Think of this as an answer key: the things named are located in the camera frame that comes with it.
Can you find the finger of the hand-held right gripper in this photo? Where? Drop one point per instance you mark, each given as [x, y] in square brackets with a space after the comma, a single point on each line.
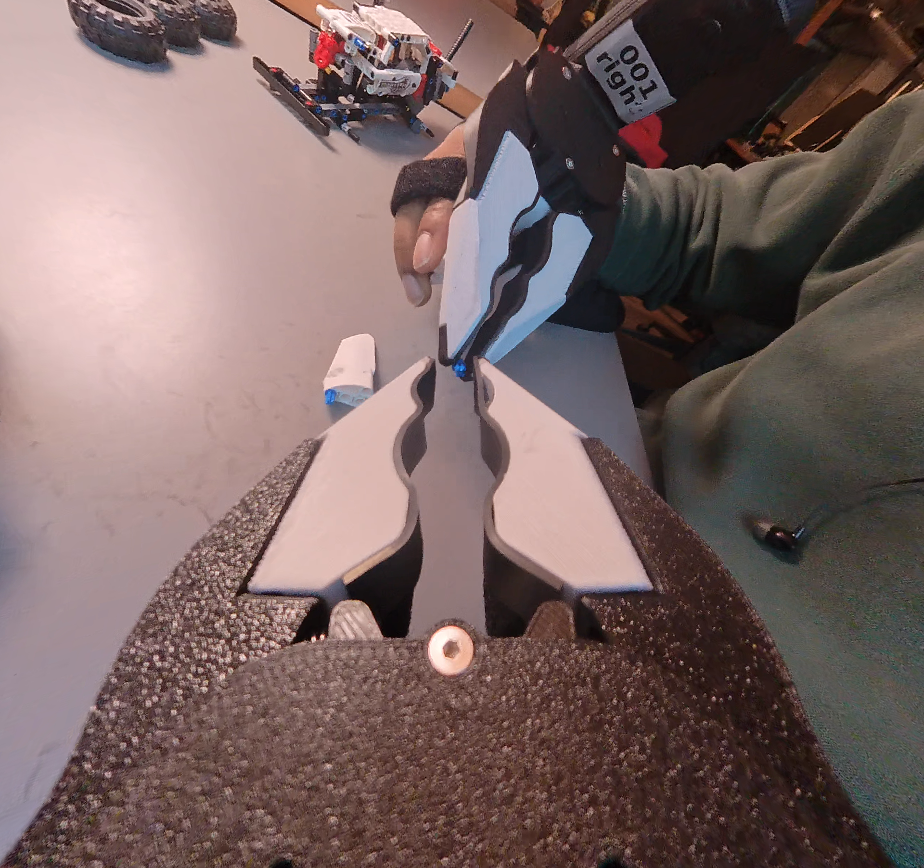
[483, 247]
[556, 269]

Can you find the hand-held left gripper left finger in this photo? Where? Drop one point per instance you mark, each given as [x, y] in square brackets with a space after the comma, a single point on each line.
[332, 514]

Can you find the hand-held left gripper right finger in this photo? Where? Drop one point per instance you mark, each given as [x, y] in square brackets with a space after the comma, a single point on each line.
[570, 514]

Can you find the white lego panel piece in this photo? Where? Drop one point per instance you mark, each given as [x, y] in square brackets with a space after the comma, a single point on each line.
[354, 363]

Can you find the partly built lego truck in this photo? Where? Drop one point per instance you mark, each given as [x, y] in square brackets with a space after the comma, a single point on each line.
[382, 52]

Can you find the black lego tire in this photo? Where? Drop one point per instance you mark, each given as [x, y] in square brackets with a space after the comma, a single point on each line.
[108, 42]
[220, 16]
[184, 23]

